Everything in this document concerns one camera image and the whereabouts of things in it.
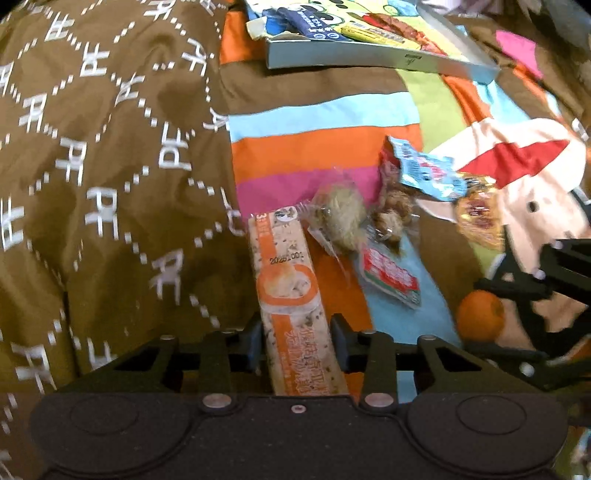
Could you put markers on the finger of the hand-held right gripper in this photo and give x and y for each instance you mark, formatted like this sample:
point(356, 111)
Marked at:
point(531, 364)
point(521, 281)

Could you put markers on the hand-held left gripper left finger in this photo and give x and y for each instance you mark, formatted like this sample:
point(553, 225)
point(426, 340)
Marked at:
point(255, 344)

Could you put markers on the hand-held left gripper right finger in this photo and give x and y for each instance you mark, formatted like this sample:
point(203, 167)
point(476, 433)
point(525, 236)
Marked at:
point(338, 339)

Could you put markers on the tangerine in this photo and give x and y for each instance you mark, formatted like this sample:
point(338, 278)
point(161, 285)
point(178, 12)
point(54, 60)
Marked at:
point(478, 314)

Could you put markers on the orange white cracker packet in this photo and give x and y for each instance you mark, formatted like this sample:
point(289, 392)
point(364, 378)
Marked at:
point(286, 286)

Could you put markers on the round gold red snack packet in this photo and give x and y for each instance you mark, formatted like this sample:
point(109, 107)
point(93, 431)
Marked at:
point(480, 217)

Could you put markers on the red white snack packet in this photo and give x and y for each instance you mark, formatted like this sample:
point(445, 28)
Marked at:
point(390, 274)

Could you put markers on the clear packet of beige pastry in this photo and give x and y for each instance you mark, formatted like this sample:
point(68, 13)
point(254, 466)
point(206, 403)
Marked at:
point(341, 217)

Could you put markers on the clear packet of brown snack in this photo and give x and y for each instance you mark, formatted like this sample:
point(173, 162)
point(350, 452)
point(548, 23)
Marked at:
point(392, 205)

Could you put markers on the light blue snack packet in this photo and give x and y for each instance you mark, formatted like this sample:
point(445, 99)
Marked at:
point(425, 170)

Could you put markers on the grey box with cartoon drawing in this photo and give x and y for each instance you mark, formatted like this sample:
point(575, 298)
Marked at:
point(369, 57)

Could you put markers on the yellow snack packet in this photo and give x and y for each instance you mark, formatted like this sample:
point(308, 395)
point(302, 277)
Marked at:
point(369, 33)

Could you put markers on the dark blue snack packet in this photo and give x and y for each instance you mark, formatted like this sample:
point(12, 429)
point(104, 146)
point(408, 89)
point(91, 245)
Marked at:
point(309, 23)

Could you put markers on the colourful printed blanket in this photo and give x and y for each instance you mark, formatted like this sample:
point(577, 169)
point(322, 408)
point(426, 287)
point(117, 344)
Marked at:
point(300, 138)

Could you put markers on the brown patterned blanket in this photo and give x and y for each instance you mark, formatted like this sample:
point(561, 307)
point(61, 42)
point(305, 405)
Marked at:
point(92, 138)

